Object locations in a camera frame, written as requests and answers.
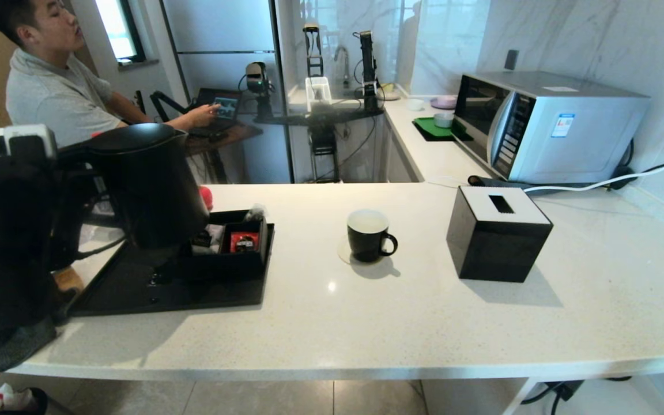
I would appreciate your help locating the chrome faucet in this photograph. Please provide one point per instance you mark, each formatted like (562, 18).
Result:
(340, 55)

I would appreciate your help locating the black platform stand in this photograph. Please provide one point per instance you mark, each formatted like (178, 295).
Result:
(323, 144)

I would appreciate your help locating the black tissue box white top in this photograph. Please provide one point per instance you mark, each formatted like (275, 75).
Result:
(499, 248)

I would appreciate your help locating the black camera on stand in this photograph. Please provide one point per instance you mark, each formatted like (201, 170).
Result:
(257, 78)

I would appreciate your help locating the black laptop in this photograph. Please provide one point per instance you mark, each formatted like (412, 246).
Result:
(225, 109)

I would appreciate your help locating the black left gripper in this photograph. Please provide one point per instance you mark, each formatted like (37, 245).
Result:
(38, 219)

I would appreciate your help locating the silver refrigerator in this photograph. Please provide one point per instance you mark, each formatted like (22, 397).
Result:
(222, 34)

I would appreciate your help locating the white tea bag packet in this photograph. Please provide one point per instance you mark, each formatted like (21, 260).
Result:
(214, 239)

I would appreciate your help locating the black serving tray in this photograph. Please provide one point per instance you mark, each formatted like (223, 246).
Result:
(193, 297)

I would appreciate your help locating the red drink packet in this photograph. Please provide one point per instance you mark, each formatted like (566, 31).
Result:
(245, 243)

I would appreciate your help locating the dark wall socket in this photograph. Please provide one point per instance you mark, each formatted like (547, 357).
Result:
(511, 60)

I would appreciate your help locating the black electric kettle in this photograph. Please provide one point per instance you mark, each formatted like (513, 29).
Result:
(147, 190)

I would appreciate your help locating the silver microwave oven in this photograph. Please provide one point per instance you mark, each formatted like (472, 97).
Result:
(574, 132)

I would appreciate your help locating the black waste bin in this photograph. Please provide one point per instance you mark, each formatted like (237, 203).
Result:
(15, 400)

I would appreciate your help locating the small pale bowl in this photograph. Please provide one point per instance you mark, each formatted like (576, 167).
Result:
(444, 121)

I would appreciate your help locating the black jointed control arm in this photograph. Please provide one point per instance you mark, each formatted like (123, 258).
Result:
(168, 102)

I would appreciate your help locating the black jointed arm white joint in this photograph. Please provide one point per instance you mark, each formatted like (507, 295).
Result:
(366, 63)

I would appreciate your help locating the grey cloth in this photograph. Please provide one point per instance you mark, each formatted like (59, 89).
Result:
(15, 346)

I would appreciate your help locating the red tomato shaped container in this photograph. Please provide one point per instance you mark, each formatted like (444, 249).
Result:
(207, 197)

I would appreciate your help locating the green tray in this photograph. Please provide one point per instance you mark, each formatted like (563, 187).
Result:
(430, 129)

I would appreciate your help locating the man in grey shirt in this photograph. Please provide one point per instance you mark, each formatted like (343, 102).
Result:
(49, 98)

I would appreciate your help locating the round translucent coaster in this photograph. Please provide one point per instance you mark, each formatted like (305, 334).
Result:
(342, 252)

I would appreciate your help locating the clear wrapped packet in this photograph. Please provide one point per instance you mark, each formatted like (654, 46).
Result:
(256, 213)

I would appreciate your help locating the black mug white inside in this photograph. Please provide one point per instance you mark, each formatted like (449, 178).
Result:
(366, 245)

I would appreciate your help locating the white plastic basket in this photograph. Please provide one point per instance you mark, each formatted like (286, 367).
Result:
(319, 95)

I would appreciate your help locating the small wooden block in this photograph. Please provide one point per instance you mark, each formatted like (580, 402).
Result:
(70, 281)

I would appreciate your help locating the small white bowl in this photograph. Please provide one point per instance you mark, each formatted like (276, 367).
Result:
(416, 105)

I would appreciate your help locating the black framed window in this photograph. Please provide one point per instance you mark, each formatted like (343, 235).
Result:
(116, 29)

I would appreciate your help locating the black organizer box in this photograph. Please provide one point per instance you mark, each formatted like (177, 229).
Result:
(222, 268)

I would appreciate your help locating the purple plate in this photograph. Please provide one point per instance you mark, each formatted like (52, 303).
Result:
(444, 102)

